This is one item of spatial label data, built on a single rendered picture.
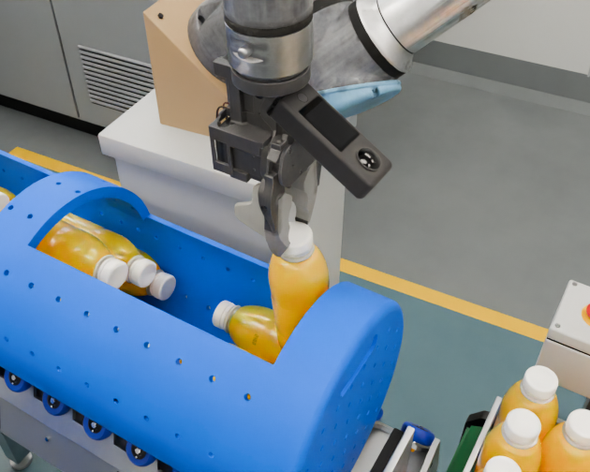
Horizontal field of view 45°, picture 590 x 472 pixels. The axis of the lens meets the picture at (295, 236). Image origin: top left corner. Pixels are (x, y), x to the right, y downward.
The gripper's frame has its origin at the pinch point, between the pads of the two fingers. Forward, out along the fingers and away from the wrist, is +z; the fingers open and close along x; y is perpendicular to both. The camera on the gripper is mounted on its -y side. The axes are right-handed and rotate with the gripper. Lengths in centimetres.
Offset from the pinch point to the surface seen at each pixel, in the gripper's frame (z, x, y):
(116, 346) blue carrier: 8.8, 16.4, 12.8
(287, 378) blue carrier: 6.1, 12.5, -6.4
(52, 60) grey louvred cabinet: 91, -125, 191
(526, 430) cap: 19.1, -2.8, -28.2
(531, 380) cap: 19.1, -9.6, -26.7
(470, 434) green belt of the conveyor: 39.1, -12.2, -21.3
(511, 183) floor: 130, -190, 13
